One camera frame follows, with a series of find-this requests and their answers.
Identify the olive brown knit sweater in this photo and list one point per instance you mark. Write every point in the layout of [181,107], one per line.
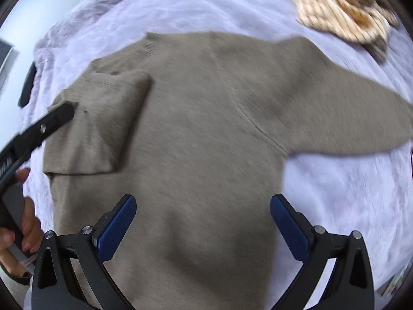
[198,127]

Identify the black pillow at bedside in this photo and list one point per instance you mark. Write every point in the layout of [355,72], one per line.
[27,86]

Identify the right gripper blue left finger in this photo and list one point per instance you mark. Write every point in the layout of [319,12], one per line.
[55,285]

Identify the cream striped garment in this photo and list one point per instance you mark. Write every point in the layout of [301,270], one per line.
[366,22]

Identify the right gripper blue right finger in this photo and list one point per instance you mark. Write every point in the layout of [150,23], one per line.
[350,285]

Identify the lavender plush bed blanket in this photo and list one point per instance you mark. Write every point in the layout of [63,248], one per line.
[372,194]

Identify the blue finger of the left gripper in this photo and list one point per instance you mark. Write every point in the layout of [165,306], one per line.
[34,136]

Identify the wall mounted monitor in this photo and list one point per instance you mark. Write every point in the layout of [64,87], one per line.
[6,50]

